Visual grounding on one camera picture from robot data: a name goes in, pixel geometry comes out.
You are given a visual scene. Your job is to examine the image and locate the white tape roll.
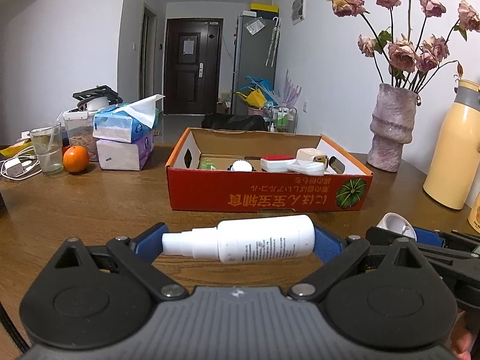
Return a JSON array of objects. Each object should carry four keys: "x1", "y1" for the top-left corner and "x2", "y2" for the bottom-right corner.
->
[{"x1": 377, "y1": 212, "x2": 416, "y2": 240}]

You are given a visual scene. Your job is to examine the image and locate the white cotton swab box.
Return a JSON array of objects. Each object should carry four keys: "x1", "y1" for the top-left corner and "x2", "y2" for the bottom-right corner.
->
[{"x1": 287, "y1": 160, "x2": 326, "y2": 176}]

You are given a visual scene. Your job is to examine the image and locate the white spray bottle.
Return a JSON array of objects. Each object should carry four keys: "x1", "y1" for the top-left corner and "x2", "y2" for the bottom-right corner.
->
[{"x1": 162, "y1": 214, "x2": 315, "y2": 264}]

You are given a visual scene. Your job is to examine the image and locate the white yellow cube charger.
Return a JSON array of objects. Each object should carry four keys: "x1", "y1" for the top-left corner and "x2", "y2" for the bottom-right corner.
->
[{"x1": 296, "y1": 148, "x2": 329, "y2": 168}]

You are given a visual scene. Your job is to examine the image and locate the red white lint brush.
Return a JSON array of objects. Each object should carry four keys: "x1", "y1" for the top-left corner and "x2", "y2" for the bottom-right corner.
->
[{"x1": 259, "y1": 155, "x2": 296, "y2": 173}]

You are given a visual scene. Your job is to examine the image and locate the green plastic bottle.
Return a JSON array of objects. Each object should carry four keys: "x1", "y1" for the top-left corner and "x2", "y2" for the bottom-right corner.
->
[{"x1": 199, "y1": 158, "x2": 216, "y2": 170}]

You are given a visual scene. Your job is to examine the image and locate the white round cap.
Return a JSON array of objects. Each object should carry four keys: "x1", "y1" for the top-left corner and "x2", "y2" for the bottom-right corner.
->
[{"x1": 228, "y1": 159, "x2": 255, "y2": 172}]

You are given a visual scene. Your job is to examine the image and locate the yellow bear mug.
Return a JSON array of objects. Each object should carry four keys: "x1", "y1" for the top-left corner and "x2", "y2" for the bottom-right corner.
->
[{"x1": 468, "y1": 193, "x2": 480, "y2": 233}]

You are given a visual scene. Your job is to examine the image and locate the yellow thermos jug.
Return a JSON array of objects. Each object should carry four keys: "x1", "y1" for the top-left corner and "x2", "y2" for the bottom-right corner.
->
[{"x1": 423, "y1": 79, "x2": 480, "y2": 210}]

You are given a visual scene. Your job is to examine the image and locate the white purple tissue pack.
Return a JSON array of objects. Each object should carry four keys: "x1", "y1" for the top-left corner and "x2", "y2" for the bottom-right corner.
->
[{"x1": 96, "y1": 132, "x2": 154, "y2": 172}]

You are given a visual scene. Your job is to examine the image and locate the red cardboard box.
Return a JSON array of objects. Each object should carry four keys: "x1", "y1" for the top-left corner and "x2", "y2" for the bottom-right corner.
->
[{"x1": 166, "y1": 128, "x2": 374, "y2": 213}]

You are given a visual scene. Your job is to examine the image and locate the orange fruit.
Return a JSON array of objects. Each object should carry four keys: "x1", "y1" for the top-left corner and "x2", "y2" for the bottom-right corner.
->
[{"x1": 63, "y1": 145, "x2": 89, "y2": 173}]

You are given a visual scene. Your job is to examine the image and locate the purple textured vase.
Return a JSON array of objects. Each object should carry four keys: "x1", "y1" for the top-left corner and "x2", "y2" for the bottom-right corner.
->
[{"x1": 367, "y1": 84, "x2": 419, "y2": 173}]

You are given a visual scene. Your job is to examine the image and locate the blue tissue pack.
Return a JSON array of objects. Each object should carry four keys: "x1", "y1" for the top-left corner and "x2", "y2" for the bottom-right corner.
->
[{"x1": 93, "y1": 94, "x2": 164, "y2": 143}]

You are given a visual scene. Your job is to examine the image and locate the metal storage rack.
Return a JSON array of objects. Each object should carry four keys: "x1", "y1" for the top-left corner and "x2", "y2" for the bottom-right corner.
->
[{"x1": 264, "y1": 106, "x2": 298, "y2": 133}]

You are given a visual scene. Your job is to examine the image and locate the clear food container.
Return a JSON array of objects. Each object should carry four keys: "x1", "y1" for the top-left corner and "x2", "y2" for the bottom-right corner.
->
[{"x1": 62, "y1": 85, "x2": 123, "y2": 162}]

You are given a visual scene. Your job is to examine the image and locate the black covered chair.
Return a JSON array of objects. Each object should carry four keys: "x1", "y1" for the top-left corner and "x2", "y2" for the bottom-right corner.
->
[{"x1": 201, "y1": 114, "x2": 268, "y2": 132}]

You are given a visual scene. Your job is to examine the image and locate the clear drinking glass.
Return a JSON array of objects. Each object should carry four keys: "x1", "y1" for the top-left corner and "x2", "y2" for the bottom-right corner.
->
[{"x1": 30, "y1": 122, "x2": 64, "y2": 174}]

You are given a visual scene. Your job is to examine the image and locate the yellow blue bags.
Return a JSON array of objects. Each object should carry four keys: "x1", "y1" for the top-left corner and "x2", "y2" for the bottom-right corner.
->
[{"x1": 235, "y1": 76, "x2": 280, "y2": 109}]

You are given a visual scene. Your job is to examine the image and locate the dried pink rose bouquet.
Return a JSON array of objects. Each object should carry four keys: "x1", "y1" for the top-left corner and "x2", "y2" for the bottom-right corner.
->
[{"x1": 327, "y1": 0, "x2": 479, "y2": 94}]

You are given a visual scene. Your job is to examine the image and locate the dark brown door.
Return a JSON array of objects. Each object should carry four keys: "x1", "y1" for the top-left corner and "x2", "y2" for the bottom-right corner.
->
[{"x1": 163, "y1": 18, "x2": 223, "y2": 115}]

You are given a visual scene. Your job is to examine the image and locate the grey refrigerator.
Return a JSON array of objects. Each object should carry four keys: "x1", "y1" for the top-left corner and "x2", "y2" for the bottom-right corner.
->
[{"x1": 230, "y1": 15, "x2": 278, "y2": 116}]

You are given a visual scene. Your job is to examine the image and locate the white charger with cable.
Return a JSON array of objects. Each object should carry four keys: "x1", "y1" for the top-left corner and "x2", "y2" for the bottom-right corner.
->
[{"x1": 1, "y1": 146, "x2": 41, "y2": 181}]

